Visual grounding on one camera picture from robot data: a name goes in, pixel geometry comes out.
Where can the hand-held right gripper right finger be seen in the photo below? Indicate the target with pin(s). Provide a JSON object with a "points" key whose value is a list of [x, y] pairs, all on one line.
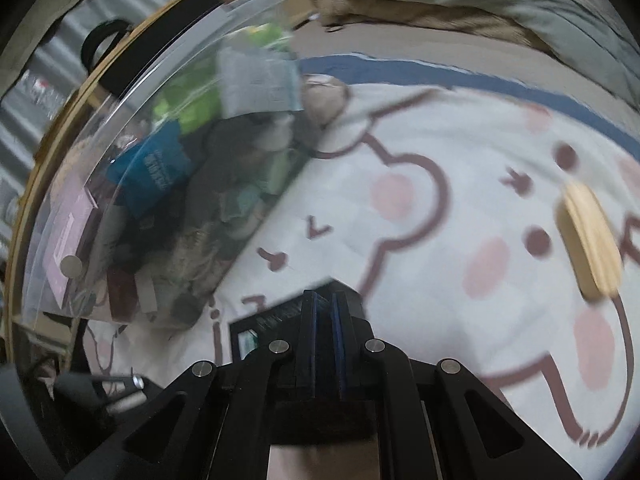
{"points": [[340, 340]]}

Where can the grey metal tube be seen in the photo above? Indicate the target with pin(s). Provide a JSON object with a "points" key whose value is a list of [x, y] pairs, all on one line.
{"points": [[125, 402]]}

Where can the blue packet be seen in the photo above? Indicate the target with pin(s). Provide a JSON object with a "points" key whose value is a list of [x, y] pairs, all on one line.
{"points": [[150, 170]]}

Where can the clear plastic storage bin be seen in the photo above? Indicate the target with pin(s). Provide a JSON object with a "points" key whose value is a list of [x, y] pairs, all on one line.
{"points": [[165, 240]]}

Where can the oval wooden block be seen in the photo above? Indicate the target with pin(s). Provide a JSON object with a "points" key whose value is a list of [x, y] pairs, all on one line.
{"points": [[592, 245]]}

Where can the printed cartoon blanket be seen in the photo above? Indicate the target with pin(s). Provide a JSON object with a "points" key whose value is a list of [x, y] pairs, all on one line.
{"points": [[450, 260]]}

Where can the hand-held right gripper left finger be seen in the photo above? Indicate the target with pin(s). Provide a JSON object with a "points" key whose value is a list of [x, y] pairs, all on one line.
{"points": [[314, 340]]}

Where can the grey printed packet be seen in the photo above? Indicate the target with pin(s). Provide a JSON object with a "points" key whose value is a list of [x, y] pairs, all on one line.
{"points": [[260, 82]]}

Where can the white slatted panel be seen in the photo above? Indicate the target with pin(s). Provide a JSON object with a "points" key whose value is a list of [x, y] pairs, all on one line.
{"points": [[65, 45]]}

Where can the green packet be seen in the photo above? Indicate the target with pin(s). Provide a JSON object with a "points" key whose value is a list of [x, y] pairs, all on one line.
{"points": [[192, 102]]}

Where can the black cardboard box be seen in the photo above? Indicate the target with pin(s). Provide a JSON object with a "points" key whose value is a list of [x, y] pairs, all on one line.
{"points": [[275, 325]]}

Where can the white round cap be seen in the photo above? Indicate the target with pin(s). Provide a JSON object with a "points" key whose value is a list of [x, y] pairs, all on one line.
{"points": [[71, 265]]}

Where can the pink flat box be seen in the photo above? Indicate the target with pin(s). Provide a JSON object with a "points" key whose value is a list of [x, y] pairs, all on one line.
{"points": [[70, 230]]}

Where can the beige fluffy blanket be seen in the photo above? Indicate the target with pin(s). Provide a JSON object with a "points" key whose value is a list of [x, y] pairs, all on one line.
{"points": [[400, 15]]}

